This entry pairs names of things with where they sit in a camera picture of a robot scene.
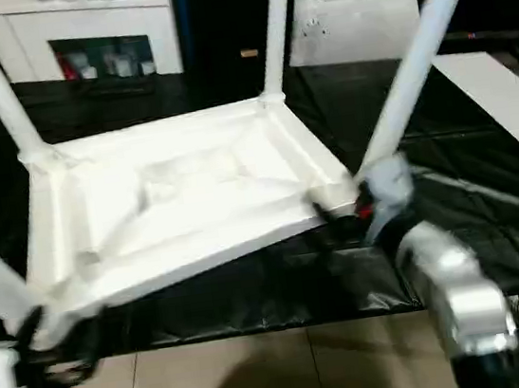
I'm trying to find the white plastic table top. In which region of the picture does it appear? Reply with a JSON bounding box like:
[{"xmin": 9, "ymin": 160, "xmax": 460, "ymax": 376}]
[{"xmin": 6, "ymin": 84, "xmax": 374, "ymax": 352}]

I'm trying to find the black work mat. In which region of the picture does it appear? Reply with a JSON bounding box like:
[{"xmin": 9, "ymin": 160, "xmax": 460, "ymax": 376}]
[{"xmin": 0, "ymin": 10, "xmax": 519, "ymax": 371}]

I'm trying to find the white flat board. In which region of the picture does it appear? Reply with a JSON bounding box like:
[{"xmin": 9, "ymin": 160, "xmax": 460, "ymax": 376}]
[{"xmin": 431, "ymin": 44, "xmax": 519, "ymax": 182}]

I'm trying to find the black box with gold label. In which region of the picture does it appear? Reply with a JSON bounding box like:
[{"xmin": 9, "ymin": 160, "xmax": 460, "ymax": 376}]
[{"xmin": 171, "ymin": 0, "xmax": 312, "ymax": 112}]

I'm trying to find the dark low table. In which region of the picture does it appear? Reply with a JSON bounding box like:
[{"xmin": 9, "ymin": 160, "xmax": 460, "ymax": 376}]
[{"xmin": 438, "ymin": 23, "xmax": 519, "ymax": 99}]

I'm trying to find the red bottle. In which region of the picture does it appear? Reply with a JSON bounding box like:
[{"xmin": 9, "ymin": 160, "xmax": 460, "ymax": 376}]
[{"xmin": 54, "ymin": 50, "xmax": 74, "ymax": 82}]

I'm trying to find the white glass-door cabinet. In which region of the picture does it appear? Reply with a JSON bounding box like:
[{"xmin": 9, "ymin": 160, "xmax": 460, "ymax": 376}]
[{"xmin": 0, "ymin": 0, "xmax": 185, "ymax": 98}]

